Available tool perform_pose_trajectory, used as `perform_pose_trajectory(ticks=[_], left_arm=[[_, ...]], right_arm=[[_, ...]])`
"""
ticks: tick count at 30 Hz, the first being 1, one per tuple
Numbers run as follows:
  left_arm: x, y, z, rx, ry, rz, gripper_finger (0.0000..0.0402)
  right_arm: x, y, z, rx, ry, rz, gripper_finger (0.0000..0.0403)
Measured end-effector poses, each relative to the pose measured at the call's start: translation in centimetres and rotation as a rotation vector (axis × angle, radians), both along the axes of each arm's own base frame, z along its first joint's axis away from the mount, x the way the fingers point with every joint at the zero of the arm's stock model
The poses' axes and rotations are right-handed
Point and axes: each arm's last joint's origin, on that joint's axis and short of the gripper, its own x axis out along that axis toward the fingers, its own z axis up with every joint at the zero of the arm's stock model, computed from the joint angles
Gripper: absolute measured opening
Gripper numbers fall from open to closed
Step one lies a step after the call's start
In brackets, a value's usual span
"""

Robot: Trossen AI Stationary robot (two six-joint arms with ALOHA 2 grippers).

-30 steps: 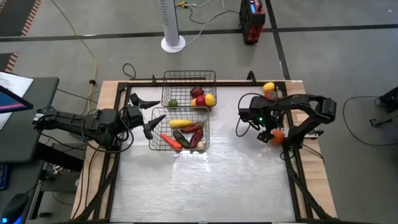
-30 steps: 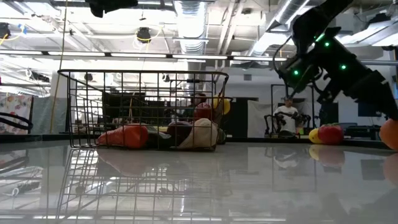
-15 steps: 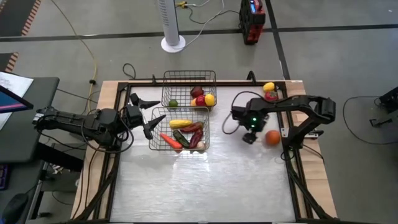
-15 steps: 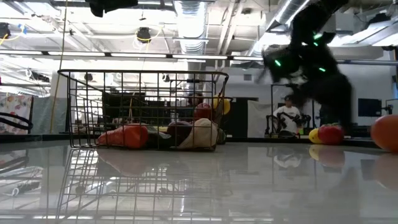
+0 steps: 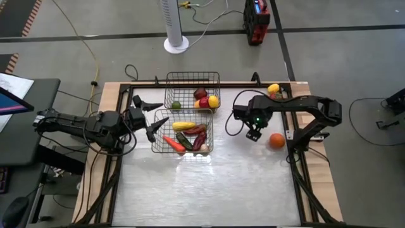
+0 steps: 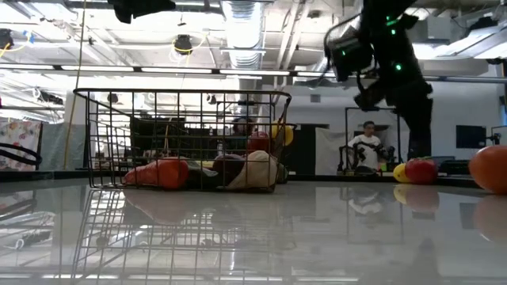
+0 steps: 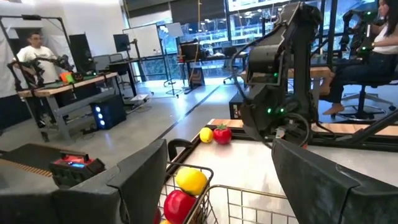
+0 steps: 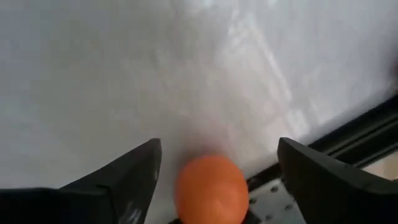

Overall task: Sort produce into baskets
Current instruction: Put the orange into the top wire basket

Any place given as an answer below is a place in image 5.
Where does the metal wire basket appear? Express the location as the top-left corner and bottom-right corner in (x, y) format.
(151, 108), (215, 155)
(164, 71), (221, 113)

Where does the white tower fan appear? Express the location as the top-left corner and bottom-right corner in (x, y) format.
(160, 0), (190, 54)

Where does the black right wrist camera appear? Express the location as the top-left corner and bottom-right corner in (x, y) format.
(233, 105), (251, 123)

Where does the black floor device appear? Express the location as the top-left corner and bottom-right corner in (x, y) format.
(375, 87), (405, 130)

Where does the red and black box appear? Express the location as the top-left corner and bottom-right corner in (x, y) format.
(242, 0), (271, 46)

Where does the black office chair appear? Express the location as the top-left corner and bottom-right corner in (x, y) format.
(1, 196), (30, 228)

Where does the white cable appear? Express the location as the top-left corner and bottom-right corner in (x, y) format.
(175, 0), (245, 51)

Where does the dark green cucumber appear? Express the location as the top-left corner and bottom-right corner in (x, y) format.
(175, 132), (194, 151)

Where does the black mat orange striped edge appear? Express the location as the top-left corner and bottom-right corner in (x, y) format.
(0, 0), (42, 38)
(0, 53), (20, 75)

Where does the dark red apple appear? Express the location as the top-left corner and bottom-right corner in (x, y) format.
(193, 87), (208, 101)

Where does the orange carrot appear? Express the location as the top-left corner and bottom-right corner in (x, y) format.
(162, 135), (187, 153)

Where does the laptop with blue screen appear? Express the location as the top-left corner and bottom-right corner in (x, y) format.
(0, 85), (35, 117)

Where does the thin black cable loop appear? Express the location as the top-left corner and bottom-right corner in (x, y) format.
(124, 64), (139, 82)

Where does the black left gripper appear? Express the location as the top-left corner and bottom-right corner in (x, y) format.
(126, 94), (170, 144)

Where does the red chili pepper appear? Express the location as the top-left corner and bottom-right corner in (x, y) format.
(183, 123), (208, 136)

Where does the black desk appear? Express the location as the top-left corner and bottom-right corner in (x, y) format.
(0, 77), (61, 168)

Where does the white paper sheet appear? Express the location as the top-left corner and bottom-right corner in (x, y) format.
(0, 72), (35, 132)

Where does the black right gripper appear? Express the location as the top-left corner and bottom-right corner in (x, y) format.
(246, 106), (273, 143)

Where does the long black floor cable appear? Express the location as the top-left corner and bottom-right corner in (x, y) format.
(348, 97), (405, 148)

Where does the orange fruit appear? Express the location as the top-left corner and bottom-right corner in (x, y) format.
(268, 132), (287, 150)

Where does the black table frame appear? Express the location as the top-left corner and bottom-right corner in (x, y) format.
(72, 80), (344, 228)

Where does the yellow power cable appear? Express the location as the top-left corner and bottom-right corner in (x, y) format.
(50, 0), (99, 117)

